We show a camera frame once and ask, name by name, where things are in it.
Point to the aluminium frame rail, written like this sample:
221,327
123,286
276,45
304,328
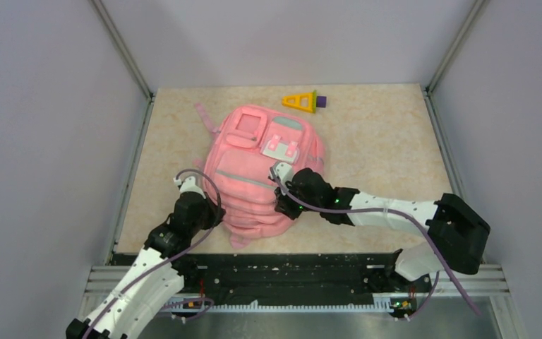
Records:
121,105
443,111

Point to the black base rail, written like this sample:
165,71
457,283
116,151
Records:
298,280

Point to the aluminium frame rail left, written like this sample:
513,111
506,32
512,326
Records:
121,105

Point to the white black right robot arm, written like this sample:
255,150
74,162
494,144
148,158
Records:
455,235

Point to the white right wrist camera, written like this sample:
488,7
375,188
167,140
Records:
281,172

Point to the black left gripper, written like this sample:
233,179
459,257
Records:
212,207

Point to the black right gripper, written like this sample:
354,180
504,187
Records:
286,208

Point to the pink student backpack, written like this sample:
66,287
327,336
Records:
244,147

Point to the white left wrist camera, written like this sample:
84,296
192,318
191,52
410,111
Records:
189,184

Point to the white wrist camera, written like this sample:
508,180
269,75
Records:
281,172
189,184

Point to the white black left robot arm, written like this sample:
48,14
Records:
151,280

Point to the yellow green purple toy block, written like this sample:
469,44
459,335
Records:
309,102

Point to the aluminium frame rail right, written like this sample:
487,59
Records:
443,111

